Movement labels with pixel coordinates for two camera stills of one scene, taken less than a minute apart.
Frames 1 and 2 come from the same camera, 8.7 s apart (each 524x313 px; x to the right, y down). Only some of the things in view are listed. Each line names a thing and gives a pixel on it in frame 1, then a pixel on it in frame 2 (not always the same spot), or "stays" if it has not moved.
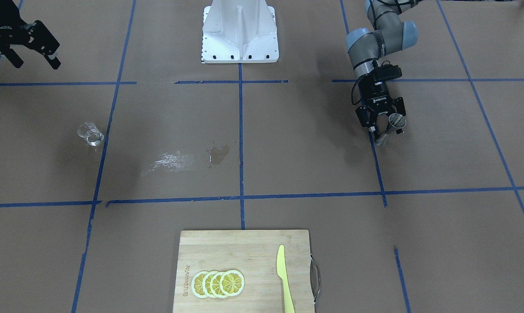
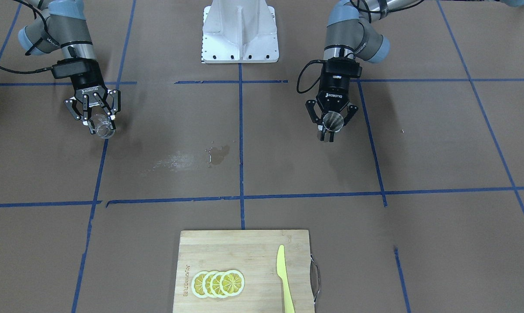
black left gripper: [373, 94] → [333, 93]
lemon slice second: [215, 284] stays
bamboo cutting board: [253, 254] stays
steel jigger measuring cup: [396, 120] → [333, 121]
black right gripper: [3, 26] → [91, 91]
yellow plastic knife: [282, 271] stays
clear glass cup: [94, 137] → [102, 125]
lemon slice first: [232, 283] stays
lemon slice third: [206, 284] stays
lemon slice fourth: [197, 284] stays
